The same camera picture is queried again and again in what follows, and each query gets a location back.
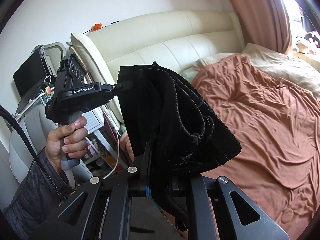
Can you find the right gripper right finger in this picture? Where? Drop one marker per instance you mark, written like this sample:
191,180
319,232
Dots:
220,210

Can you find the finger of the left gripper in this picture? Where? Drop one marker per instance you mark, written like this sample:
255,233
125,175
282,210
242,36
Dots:
122,86

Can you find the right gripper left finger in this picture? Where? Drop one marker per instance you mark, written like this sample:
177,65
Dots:
100,209

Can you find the black mesh t-shirt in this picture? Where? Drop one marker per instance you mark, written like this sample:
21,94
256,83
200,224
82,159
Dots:
163,109

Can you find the left forearm dark sleeve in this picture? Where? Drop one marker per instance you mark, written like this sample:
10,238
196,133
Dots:
33,202

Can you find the person's left hand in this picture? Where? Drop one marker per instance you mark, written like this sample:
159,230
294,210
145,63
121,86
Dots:
68,139

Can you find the black laptop on stand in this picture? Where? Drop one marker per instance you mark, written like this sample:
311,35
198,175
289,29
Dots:
31,72

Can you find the white bedside chair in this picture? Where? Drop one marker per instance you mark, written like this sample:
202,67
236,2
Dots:
30,111

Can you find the orange toy on headboard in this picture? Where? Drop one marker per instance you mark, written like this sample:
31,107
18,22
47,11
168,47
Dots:
95,27

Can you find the cream padded headboard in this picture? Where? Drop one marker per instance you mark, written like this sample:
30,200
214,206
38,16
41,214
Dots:
174,39

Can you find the terracotta bed blanket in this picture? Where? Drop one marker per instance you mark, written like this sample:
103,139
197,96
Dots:
277,125

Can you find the pink curtain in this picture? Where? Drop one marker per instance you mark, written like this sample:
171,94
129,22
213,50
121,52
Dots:
265,23

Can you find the cream bed sheet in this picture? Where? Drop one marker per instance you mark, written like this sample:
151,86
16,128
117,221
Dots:
278,65

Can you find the patterned pillow by window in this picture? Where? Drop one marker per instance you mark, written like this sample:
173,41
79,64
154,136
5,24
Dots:
305,42

